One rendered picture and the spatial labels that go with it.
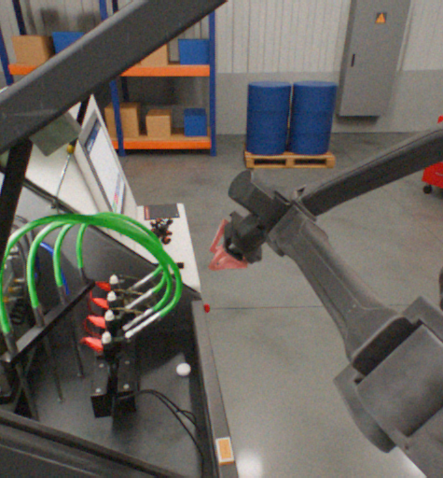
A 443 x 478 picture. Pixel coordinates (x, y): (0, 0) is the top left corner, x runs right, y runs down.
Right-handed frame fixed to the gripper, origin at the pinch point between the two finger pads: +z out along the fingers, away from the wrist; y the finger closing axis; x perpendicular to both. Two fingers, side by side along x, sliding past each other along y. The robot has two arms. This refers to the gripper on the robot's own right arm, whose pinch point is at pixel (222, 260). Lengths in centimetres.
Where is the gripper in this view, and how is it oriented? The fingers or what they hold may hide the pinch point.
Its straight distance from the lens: 101.1
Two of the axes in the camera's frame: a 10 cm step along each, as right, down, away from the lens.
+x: -0.7, 5.0, -8.6
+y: -6.9, -6.5, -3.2
